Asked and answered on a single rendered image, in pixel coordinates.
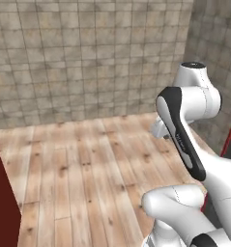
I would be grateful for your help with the dark red cabinet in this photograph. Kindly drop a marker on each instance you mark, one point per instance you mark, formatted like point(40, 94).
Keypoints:
point(2, 205)

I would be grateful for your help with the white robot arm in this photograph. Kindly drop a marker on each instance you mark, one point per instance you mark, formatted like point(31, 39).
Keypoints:
point(197, 103)

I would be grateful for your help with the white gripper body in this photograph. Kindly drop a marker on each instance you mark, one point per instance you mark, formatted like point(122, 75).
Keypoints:
point(159, 128)

